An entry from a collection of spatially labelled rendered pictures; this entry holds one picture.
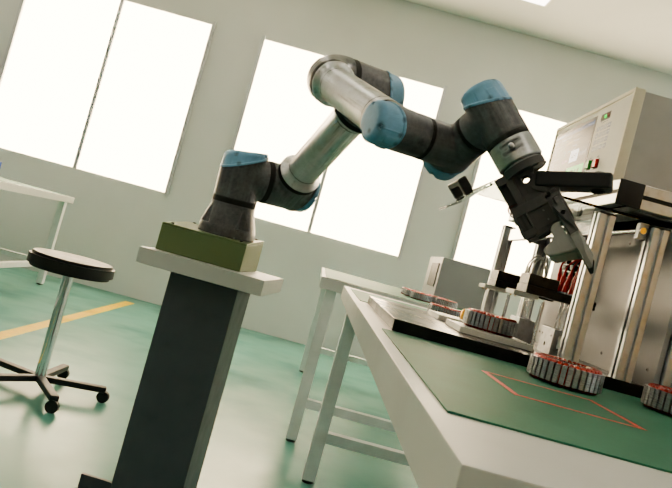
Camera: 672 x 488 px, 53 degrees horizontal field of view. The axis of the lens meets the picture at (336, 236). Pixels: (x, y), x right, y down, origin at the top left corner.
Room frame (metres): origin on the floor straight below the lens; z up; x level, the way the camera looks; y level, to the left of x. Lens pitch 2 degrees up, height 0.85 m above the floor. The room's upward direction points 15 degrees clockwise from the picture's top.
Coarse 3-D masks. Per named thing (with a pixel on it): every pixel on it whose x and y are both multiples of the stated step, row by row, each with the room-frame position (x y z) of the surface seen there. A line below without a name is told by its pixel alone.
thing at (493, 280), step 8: (496, 272) 1.62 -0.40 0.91; (504, 272) 1.60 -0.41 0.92; (496, 280) 1.60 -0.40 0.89; (504, 280) 1.60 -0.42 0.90; (512, 280) 1.60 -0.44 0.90; (488, 288) 1.60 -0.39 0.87; (496, 288) 1.60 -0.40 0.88; (504, 288) 1.60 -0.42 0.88; (512, 288) 1.60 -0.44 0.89; (528, 304) 1.63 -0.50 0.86; (528, 312) 1.61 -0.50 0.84
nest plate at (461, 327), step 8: (448, 320) 1.44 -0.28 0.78; (456, 328) 1.34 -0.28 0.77; (464, 328) 1.31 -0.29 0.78; (472, 328) 1.34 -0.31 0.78; (480, 336) 1.31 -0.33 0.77; (488, 336) 1.31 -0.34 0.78; (496, 336) 1.31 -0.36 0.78; (512, 344) 1.31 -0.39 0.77; (520, 344) 1.31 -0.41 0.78; (528, 344) 1.32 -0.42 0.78
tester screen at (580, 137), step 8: (584, 128) 1.52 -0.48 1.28; (592, 128) 1.46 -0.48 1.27; (568, 136) 1.61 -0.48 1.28; (576, 136) 1.56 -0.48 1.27; (584, 136) 1.50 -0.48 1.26; (560, 144) 1.66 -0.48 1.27; (568, 144) 1.60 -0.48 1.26; (576, 144) 1.54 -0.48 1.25; (584, 144) 1.49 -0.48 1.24; (560, 152) 1.64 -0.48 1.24; (568, 152) 1.58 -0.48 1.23; (552, 160) 1.69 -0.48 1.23; (560, 160) 1.63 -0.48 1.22; (568, 160) 1.57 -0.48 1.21; (576, 160) 1.51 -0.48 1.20; (584, 160) 1.46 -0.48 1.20; (552, 168) 1.67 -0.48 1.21; (560, 168) 1.61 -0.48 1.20
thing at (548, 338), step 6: (546, 330) 1.40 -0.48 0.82; (552, 330) 1.36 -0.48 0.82; (558, 330) 1.35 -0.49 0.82; (540, 336) 1.42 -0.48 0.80; (546, 336) 1.39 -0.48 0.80; (552, 336) 1.36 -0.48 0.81; (558, 336) 1.35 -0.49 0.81; (540, 342) 1.41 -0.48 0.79; (546, 342) 1.38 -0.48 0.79; (552, 342) 1.35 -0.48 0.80; (540, 348) 1.40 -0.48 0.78; (546, 348) 1.37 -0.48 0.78; (552, 348) 1.35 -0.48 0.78; (552, 354) 1.35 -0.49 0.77
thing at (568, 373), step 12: (540, 360) 1.00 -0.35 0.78; (552, 360) 0.99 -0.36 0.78; (564, 360) 1.07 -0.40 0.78; (528, 372) 1.03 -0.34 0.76; (540, 372) 1.00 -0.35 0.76; (552, 372) 0.99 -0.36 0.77; (564, 372) 0.98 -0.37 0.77; (576, 372) 0.97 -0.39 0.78; (588, 372) 0.98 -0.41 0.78; (600, 372) 1.00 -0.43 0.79; (564, 384) 0.98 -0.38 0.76; (576, 384) 0.97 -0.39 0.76; (588, 384) 0.98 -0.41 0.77; (600, 384) 0.99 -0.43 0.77
